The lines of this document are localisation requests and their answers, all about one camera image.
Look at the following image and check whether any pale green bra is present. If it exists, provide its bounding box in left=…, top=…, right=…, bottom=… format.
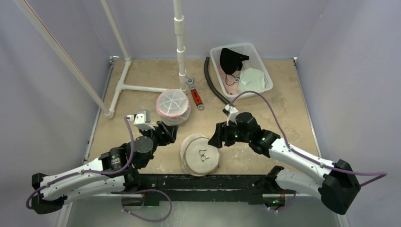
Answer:
left=238, top=68, right=265, bottom=93

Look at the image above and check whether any black bra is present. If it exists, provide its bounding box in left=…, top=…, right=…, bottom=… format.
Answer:
left=219, top=48, right=250, bottom=86

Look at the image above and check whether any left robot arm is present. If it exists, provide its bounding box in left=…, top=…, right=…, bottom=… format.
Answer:
left=26, top=115, right=179, bottom=214

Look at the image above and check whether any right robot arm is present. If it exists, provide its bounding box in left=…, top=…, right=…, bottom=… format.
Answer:
left=208, top=112, right=361, bottom=215

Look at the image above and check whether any pink-rimmed mesh laundry bag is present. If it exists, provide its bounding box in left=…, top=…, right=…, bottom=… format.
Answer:
left=156, top=89, right=191, bottom=125

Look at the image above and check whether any pink bra in basket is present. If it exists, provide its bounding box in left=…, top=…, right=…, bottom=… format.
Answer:
left=218, top=68, right=240, bottom=95

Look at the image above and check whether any white plastic basket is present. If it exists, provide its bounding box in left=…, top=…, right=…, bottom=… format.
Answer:
left=209, top=43, right=273, bottom=101

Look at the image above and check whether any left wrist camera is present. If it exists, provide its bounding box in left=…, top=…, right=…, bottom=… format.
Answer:
left=126, top=110, right=155, bottom=131

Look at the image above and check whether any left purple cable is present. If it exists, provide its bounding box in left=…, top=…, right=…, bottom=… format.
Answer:
left=26, top=116, right=135, bottom=210

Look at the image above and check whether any red-handled adjustable wrench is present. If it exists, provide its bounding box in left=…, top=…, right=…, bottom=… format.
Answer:
left=186, top=78, right=204, bottom=110

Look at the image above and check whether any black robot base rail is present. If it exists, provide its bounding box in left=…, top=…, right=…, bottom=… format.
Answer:
left=123, top=173, right=292, bottom=209

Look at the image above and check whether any loose purple cable at base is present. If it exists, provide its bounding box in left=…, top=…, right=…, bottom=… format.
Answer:
left=121, top=189, right=173, bottom=223

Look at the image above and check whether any white PVC pipe frame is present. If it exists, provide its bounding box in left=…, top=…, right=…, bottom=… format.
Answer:
left=14, top=0, right=187, bottom=119

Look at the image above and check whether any black corrugated hose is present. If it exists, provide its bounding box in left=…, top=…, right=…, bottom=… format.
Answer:
left=204, top=56, right=235, bottom=110

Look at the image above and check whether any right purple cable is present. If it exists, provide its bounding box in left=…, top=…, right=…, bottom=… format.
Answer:
left=230, top=91, right=388, bottom=188

